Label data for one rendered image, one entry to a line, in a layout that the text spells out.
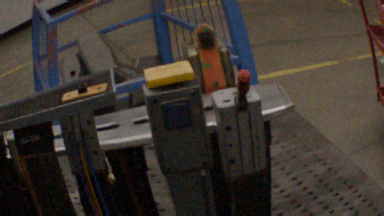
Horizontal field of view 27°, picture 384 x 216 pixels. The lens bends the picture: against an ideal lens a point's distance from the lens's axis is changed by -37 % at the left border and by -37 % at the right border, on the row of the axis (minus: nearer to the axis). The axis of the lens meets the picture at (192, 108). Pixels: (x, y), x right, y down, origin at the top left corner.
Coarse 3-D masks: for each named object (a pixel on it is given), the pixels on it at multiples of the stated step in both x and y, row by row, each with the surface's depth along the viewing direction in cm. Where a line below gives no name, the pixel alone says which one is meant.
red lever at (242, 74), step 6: (240, 72) 161; (246, 72) 161; (240, 78) 161; (246, 78) 161; (240, 84) 162; (246, 84) 162; (240, 90) 165; (246, 90) 164; (234, 96) 172; (240, 96) 169; (234, 102) 172; (240, 102) 171; (246, 102) 171; (240, 108) 172; (246, 108) 173
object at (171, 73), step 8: (168, 64) 160; (176, 64) 160; (184, 64) 159; (144, 72) 160; (152, 72) 158; (160, 72) 157; (168, 72) 156; (176, 72) 156; (184, 72) 155; (192, 72) 155; (152, 80) 155; (160, 80) 155; (168, 80) 155; (176, 80) 155; (184, 80) 155
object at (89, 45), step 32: (160, 0) 501; (224, 0) 390; (32, 32) 481; (96, 32) 483; (160, 32) 506; (224, 32) 418; (32, 64) 490; (64, 64) 451; (96, 64) 416; (160, 64) 466; (128, 96) 511
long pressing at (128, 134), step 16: (208, 96) 201; (272, 96) 195; (288, 96) 194; (128, 112) 200; (144, 112) 198; (208, 112) 192; (272, 112) 186; (288, 112) 187; (128, 128) 191; (144, 128) 190; (208, 128) 186; (112, 144) 185; (128, 144) 185; (144, 144) 185
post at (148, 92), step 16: (192, 80) 158; (144, 96) 159; (160, 96) 155; (176, 96) 155; (192, 96) 156; (160, 112) 156; (192, 112) 156; (160, 128) 156; (176, 128) 156; (192, 128) 157; (160, 144) 157; (176, 144) 157; (192, 144) 157; (208, 144) 158; (160, 160) 158; (176, 160) 158; (192, 160) 158; (208, 160) 158; (176, 176) 159; (192, 176) 159; (208, 176) 159; (176, 192) 159; (192, 192) 160; (208, 192) 160; (176, 208) 160; (192, 208) 161; (208, 208) 160
